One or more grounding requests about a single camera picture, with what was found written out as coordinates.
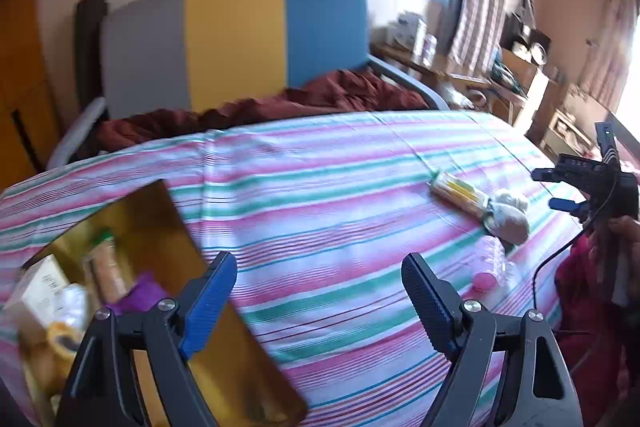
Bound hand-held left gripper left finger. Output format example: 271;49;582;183
55;252;238;427

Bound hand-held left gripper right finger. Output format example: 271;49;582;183
401;253;583;427

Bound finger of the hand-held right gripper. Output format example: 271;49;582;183
549;198;586;216
531;167;576;184

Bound white cloth bundle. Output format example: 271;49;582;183
482;189;531;244

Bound purple packet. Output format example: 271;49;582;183
107;272;171;315

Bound gold metal tin box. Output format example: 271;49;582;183
20;179;308;427

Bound clear bottle pink cap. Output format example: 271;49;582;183
465;234;521;292

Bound yellow green tube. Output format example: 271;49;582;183
429;170;493;212

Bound tan tube green cap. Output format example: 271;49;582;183
82;227;133;308

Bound yellow tape roll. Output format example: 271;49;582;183
46;322;83;360

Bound white cardboard box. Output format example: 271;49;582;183
5;254;71;328

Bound yellow sponge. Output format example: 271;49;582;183
20;332;66;408

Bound person's right hand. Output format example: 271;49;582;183
582;216;640;308

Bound wooden shelf unit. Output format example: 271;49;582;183
540;82;601;158

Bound striped pink green blanket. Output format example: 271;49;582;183
0;109;591;427

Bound black appliance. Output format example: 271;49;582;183
502;12;551;52

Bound person's red garment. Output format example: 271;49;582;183
554;234;633;427

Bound wooden desk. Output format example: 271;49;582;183
372;42;528;125

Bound maroon cloth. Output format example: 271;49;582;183
95;69;431;148

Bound grey yellow blue sofa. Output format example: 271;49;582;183
45;0;451;170

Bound wooden wardrobe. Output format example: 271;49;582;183
0;0;61;188

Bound black cable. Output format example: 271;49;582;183
531;157;618;313

